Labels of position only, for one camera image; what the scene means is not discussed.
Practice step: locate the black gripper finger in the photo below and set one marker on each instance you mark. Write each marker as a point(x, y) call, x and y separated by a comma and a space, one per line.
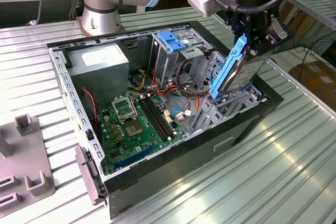
point(240, 26)
point(267, 43)

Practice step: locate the hard disk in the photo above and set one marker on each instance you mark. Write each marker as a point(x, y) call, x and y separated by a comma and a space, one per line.
point(241, 74)

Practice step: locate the grey metal disk bay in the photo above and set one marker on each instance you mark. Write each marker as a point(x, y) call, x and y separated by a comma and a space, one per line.
point(236, 104)

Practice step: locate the large cardboard box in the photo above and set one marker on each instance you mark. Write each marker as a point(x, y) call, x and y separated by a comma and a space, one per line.
point(315, 79)

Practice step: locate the metal slat side table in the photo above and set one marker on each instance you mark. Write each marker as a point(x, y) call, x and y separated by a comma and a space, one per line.
point(320, 9)

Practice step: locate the blue plastic drive latch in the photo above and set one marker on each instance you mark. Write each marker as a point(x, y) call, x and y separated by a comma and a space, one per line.
point(170, 41)

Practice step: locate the grey metal drive cage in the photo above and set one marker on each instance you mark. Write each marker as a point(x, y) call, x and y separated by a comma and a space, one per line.
point(168, 64)

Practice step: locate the pink board connector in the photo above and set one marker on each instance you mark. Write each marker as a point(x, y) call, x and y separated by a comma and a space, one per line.
point(168, 116)

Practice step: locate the black RAM slot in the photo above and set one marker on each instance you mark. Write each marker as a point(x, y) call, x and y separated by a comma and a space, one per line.
point(159, 119)
point(152, 119)
point(162, 119)
point(156, 119)

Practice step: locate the black open PC case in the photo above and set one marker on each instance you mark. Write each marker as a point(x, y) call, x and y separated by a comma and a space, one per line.
point(183, 161)

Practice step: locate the CPU socket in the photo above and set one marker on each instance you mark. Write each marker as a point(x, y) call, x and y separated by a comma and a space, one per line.
point(134, 129)

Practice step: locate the green motherboard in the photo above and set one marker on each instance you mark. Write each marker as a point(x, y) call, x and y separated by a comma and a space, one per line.
point(147, 142)

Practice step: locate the grey power supply unit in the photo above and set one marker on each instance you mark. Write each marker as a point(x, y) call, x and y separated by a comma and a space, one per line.
point(99, 77)

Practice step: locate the blue expansion slot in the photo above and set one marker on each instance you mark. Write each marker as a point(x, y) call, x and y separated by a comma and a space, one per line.
point(134, 157)

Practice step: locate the black case fan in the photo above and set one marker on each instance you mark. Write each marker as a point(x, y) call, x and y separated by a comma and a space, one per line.
point(90, 113)

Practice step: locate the grey case end panel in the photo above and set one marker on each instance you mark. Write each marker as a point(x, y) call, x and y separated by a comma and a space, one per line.
point(88, 171)

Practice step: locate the grey parts rack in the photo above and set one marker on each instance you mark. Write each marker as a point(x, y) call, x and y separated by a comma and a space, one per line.
point(23, 155)

